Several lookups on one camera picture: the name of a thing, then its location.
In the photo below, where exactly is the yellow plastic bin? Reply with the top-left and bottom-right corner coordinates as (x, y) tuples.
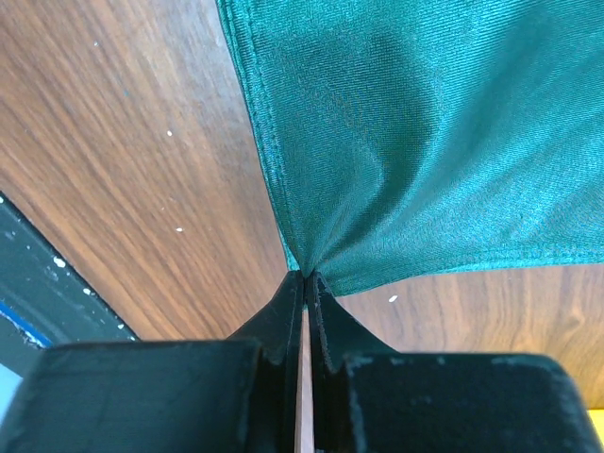
(587, 409), (604, 447)

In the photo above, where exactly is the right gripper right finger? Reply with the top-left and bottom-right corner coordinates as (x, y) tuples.
(305, 273), (599, 452)

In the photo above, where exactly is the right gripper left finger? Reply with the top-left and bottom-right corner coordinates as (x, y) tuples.
(1, 272), (304, 452)

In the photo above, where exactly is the dark green cloth napkin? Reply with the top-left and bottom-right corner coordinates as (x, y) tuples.
(217, 1), (603, 295)

